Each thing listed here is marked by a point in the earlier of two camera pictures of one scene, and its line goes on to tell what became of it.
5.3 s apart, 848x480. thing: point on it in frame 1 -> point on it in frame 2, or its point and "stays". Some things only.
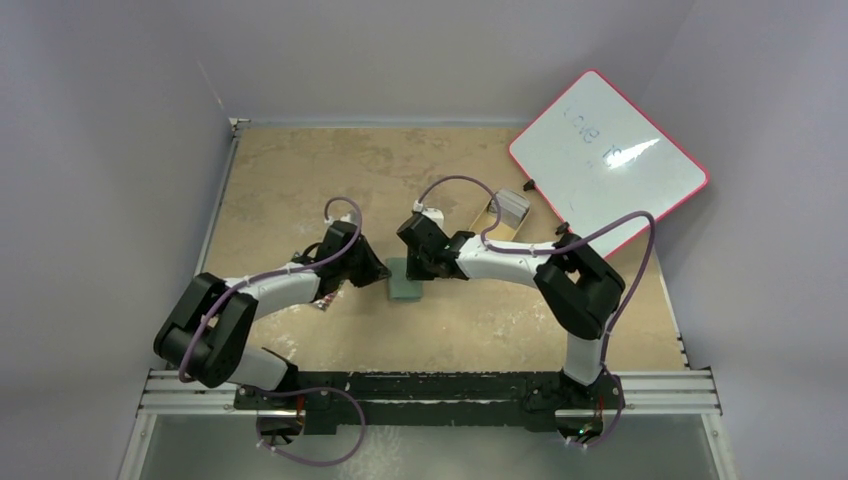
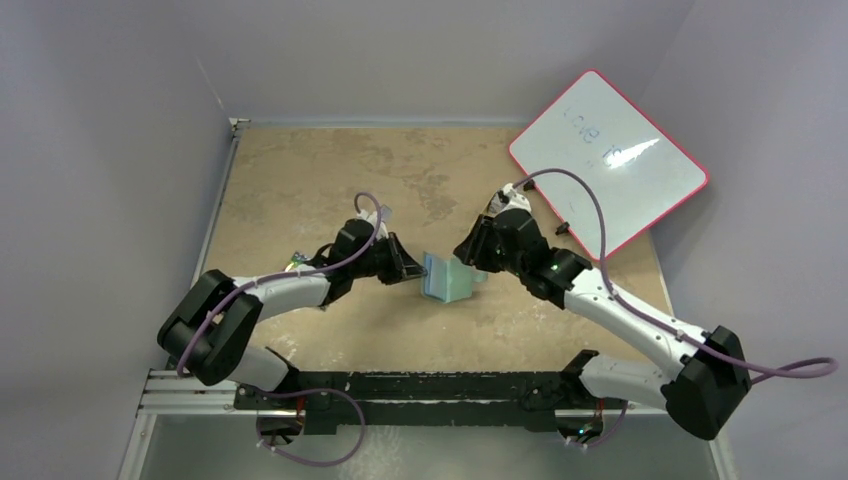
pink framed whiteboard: (592, 155) stays
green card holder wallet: (400, 287) -> (448, 279)
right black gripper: (423, 261) -> (482, 243)
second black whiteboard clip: (563, 228) stays
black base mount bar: (326, 400) stays
